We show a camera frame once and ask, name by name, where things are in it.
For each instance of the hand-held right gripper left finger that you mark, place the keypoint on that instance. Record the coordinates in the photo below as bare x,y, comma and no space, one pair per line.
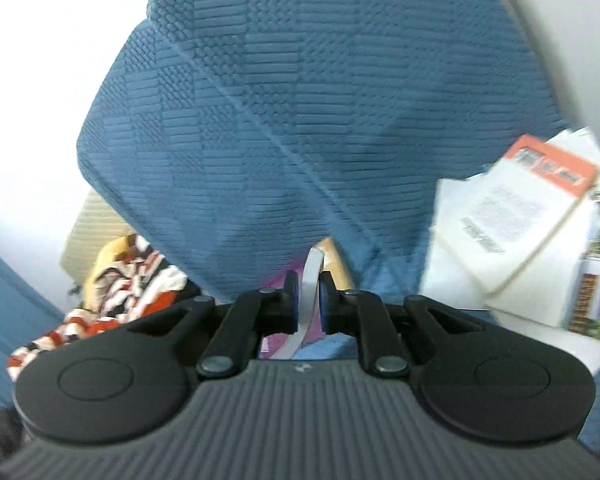
294,307

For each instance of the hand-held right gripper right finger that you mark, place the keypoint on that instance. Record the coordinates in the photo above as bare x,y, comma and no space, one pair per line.
324,307

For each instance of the tan cover book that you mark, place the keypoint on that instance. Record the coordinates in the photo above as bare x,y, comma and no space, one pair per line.
336,262

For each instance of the white paper sheet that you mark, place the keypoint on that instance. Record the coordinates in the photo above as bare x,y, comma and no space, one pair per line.
452,277

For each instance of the white book with orange band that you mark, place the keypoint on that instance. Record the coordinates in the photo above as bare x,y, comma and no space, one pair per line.
505,210

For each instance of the red white striped cloth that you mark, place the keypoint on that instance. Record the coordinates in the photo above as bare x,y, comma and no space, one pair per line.
130,285

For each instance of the blue textured blanket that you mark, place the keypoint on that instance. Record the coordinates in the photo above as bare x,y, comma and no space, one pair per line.
280,135

